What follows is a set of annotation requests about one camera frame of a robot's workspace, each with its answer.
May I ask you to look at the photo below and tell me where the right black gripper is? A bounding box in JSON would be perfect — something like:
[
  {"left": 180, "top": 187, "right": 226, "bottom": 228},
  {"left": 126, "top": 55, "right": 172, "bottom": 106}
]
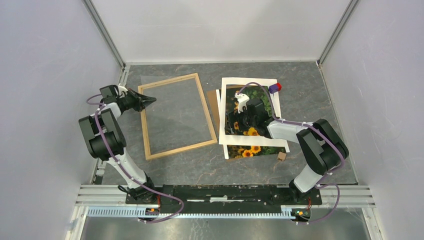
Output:
[{"left": 224, "top": 106, "right": 257, "bottom": 135}]

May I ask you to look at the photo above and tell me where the wooden picture frame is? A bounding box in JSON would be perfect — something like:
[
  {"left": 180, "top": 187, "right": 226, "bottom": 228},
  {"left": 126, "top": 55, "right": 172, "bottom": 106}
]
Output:
[{"left": 138, "top": 73, "right": 218, "bottom": 161}]

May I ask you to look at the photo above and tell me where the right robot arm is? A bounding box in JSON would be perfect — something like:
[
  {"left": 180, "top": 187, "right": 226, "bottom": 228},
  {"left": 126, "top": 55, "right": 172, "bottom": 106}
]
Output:
[{"left": 224, "top": 98, "right": 350, "bottom": 204}]

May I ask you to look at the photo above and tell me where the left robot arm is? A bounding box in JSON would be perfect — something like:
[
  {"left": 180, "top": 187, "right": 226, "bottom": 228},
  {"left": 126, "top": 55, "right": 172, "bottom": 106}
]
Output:
[{"left": 78, "top": 85, "right": 158, "bottom": 204}]

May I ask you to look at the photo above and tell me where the sunflower photo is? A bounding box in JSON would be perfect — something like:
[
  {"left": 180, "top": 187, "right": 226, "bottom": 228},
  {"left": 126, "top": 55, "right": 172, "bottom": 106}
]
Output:
[{"left": 225, "top": 85, "right": 287, "bottom": 159}]

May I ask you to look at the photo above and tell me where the brown backing board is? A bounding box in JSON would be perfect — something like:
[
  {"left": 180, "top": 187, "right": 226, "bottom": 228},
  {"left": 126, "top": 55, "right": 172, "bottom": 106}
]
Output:
[{"left": 206, "top": 90, "right": 220, "bottom": 133}]

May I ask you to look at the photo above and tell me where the white paper sheet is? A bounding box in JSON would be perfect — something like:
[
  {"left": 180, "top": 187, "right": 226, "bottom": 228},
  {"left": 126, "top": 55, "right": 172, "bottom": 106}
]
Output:
[{"left": 215, "top": 89, "right": 230, "bottom": 161}]

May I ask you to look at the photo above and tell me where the purple and red block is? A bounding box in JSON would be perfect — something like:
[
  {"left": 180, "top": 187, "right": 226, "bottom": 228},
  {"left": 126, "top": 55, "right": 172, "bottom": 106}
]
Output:
[{"left": 268, "top": 82, "right": 282, "bottom": 94}]

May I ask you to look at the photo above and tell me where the small brown cube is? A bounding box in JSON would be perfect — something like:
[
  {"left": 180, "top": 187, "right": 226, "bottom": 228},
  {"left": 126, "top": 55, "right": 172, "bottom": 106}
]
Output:
[{"left": 277, "top": 151, "right": 287, "bottom": 162}]

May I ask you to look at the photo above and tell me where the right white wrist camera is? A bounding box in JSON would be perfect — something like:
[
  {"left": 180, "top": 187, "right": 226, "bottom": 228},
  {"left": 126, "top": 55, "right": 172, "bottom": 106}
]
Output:
[{"left": 234, "top": 92, "right": 250, "bottom": 114}]

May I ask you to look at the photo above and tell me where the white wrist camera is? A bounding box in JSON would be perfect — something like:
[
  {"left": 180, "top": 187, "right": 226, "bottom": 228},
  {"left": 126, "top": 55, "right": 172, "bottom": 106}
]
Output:
[
  {"left": 116, "top": 85, "right": 128, "bottom": 98},
  {"left": 234, "top": 92, "right": 250, "bottom": 114}
]

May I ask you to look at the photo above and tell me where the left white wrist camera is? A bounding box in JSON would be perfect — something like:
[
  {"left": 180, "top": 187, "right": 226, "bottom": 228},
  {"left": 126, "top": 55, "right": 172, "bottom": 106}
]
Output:
[{"left": 116, "top": 85, "right": 128, "bottom": 98}]

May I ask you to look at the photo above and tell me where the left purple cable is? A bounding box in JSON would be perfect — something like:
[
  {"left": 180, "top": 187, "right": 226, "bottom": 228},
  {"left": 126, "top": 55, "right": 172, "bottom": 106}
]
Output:
[{"left": 86, "top": 93, "right": 185, "bottom": 224}]

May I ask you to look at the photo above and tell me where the purple cable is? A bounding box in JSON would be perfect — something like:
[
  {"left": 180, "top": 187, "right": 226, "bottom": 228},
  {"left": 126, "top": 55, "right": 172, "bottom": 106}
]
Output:
[
  {"left": 238, "top": 81, "right": 347, "bottom": 225},
  {"left": 86, "top": 93, "right": 185, "bottom": 224}
]

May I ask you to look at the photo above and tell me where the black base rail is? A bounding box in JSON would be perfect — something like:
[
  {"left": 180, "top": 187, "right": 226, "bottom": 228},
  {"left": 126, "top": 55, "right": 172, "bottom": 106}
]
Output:
[{"left": 125, "top": 184, "right": 323, "bottom": 215}]

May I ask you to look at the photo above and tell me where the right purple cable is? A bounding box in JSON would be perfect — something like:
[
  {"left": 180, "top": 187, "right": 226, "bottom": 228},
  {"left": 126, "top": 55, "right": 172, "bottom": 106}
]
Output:
[{"left": 238, "top": 81, "right": 347, "bottom": 225}]

